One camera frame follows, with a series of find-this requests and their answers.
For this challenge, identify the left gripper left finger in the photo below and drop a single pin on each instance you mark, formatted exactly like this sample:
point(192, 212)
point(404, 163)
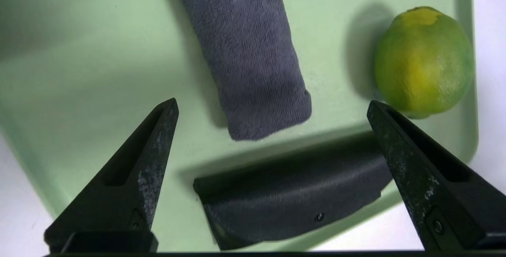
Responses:
point(130, 186)

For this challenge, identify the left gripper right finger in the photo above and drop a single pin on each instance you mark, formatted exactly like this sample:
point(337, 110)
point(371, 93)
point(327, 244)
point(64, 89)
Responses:
point(438, 193)

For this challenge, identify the black leather pouch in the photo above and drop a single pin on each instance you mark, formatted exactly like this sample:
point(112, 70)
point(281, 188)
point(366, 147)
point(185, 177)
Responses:
point(288, 197)

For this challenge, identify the grey towel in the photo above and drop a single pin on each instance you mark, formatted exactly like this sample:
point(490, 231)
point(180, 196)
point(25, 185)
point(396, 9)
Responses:
point(249, 59)

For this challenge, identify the green citrus fruit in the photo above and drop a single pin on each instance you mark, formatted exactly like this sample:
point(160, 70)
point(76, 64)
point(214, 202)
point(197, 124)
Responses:
point(425, 63)

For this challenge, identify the light green plastic tray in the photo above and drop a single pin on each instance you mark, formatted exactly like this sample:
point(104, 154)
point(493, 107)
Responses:
point(79, 51)

